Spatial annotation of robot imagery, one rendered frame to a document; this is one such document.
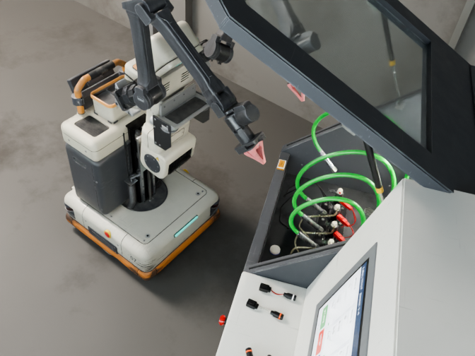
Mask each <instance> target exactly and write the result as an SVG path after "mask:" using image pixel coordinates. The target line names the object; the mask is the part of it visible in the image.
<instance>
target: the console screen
mask: <svg viewBox="0 0 475 356"><path fill-rule="evenodd" d="M376 256H377V242H376V243H375V244H374V245H373V246H372V247H371V248H370V249H369V250H368V251H367V252H366V253H365V254H364V255H363V256H362V257H361V259H360V260H359V261H358V262H357V263H356V264H355V265H354V266H353V267H352V268H351V269H350V270H349V271H348V273H347V274H346V275H345V276H344V277H343V278H342V279H341V280H340V281H339V282H338V283H337V284H336V285H335V286H334V287H333V288H332V289H331V290H330V291H329V292H328V293H327V294H326V295H325V296H324V297H323V298H322V300H321V301H320V302H319V303H318V304H317V306H316V310H315V317H314V321H313V326H312V333H311V338H310V345H309V349H308V354H307V356H368V342H369V334H370V319H371V311H372V303H373V288H374V279H375V264H376Z"/></svg>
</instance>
